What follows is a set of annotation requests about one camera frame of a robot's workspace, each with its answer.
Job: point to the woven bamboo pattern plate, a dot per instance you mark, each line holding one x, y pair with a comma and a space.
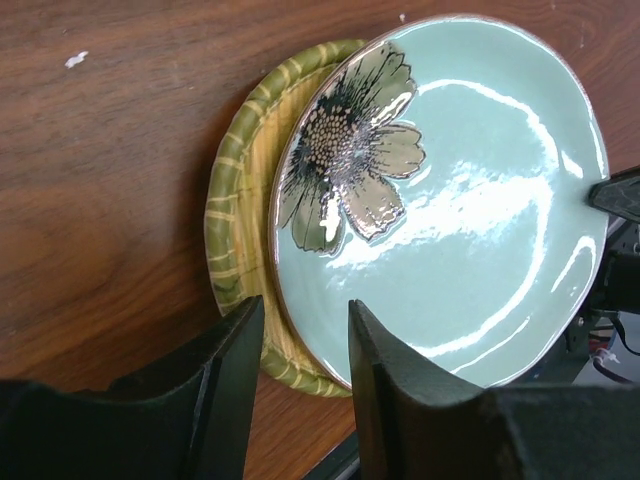
237, 207

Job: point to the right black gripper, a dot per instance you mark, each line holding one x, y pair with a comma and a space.
616, 288

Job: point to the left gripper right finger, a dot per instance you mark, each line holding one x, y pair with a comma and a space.
416, 420

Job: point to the mint green flower plate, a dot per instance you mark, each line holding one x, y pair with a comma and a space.
440, 175

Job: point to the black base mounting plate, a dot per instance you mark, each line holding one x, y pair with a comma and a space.
341, 463

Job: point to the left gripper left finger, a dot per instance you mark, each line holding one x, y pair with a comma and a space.
186, 415

